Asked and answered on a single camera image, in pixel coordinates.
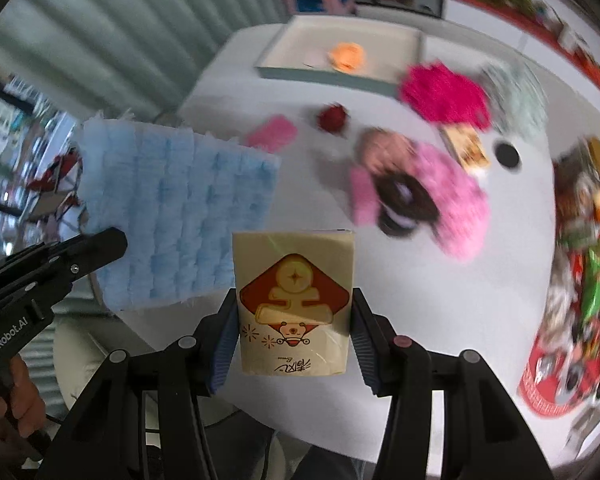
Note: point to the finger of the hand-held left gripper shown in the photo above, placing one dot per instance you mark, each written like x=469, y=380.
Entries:
x=80, y=255

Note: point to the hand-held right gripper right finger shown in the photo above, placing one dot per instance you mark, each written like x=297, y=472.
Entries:
x=365, y=347

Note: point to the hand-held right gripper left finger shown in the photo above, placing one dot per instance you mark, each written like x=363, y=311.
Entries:
x=225, y=345

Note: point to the cream tissue pack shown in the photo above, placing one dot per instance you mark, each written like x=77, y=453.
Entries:
x=292, y=270

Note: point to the light blue fluffy cloth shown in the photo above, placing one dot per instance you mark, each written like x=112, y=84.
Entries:
x=180, y=200

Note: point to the brown knitted hat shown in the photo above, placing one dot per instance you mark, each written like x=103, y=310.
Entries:
x=405, y=200

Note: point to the pale pink fluffy cloth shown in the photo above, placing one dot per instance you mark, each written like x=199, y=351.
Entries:
x=460, y=205

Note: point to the light pink sponge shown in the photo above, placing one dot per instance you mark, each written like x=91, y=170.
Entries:
x=272, y=132

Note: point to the person's left hand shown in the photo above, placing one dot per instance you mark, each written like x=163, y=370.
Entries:
x=22, y=400

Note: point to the red cloth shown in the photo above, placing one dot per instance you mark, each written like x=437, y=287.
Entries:
x=62, y=167

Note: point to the red printed mat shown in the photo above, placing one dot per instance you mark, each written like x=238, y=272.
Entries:
x=540, y=385

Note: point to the grey green curtain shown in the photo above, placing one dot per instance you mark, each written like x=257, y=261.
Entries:
x=105, y=35

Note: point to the small printed card box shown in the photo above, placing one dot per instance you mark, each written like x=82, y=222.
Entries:
x=467, y=147

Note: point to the red fabric rose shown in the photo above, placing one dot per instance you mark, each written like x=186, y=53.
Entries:
x=332, y=119

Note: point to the black round disc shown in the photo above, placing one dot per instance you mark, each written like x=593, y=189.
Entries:
x=507, y=155

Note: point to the pile of colourful snack packets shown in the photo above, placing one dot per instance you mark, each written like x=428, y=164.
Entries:
x=590, y=260

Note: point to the hot pink fluffy cloth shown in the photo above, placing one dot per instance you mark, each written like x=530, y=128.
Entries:
x=445, y=92

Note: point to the orange fabric flower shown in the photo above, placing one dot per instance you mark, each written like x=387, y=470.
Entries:
x=347, y=56

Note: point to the mint fluffy cloth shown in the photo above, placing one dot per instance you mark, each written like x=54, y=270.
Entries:
x=517, y=95

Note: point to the grey box lid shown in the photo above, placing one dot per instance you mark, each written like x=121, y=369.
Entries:
x=300, y=45

